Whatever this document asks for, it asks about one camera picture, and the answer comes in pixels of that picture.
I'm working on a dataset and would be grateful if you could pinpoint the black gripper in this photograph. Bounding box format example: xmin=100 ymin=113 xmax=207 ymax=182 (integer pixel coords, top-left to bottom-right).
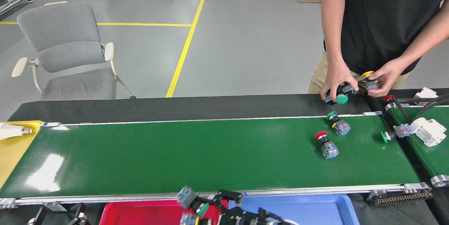
xmin=196 ymin=190 xmax=291 ymax=225

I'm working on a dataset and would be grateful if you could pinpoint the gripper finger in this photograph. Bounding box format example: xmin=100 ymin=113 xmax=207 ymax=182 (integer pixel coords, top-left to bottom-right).
xmin=27 ymin=205 xmax=49 ymax=225
xmin=68 ymin=203 xmax=87 ymax=225

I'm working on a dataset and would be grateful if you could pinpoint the yellow push button switch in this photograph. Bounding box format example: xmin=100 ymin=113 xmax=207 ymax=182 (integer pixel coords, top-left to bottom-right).
xmin=361 ymin=71 xmax=380 ymax=91

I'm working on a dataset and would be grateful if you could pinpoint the long green conveyor belt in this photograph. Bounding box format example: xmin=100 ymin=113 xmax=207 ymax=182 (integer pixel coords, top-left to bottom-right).
xmin=0 ymin=111 xmax=433 ymax=210

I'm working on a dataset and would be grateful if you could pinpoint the green feeder conveyor belt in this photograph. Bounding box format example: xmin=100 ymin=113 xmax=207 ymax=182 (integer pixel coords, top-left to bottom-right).
xmin=385 ymin=102 xmax=449 ymax=188

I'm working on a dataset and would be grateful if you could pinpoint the person's right hand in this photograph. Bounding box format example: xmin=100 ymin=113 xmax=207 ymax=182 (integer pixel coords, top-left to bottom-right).
xmin=320 ymin=60 xmax=360 ymax=101

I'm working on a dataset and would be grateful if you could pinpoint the person's left hand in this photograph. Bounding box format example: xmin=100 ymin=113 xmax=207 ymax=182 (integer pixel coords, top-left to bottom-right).
xmin=367 ymin=58 xmax=404 ymax=98

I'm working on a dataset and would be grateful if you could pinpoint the red plastic bin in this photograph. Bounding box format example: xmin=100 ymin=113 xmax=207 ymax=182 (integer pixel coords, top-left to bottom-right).
xmin=99 ymin=199 xmax=229 ymax=225

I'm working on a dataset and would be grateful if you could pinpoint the yellow plastic bin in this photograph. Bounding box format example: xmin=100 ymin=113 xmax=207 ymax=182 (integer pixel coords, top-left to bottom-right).
xmin=0 ymin=121 xmax=42 ymax=189

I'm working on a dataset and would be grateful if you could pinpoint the white bulb with metal base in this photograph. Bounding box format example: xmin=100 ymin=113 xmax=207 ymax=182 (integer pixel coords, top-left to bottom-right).
xmin=0 ymin=122 xmax=34 ymax=140

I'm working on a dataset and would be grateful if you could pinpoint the blue plastic bin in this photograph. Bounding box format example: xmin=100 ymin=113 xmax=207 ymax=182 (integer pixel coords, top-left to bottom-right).
xmin=228 ymin=193 xmax=361 ymax=225

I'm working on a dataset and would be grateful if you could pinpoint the grey office chair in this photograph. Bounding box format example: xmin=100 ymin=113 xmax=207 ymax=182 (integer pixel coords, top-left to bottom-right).
xmin=11 ymin=1 xmax=136 ymax=101

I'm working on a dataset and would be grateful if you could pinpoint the person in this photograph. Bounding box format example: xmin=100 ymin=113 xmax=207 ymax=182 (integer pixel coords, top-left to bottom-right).
xmin=308 ymin=0 xmax=449 ymax=98

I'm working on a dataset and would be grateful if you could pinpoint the black drive chain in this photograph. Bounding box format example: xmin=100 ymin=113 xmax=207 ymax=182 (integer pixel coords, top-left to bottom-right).
xmin=374 ymin=190 xmax=433 ymax=207

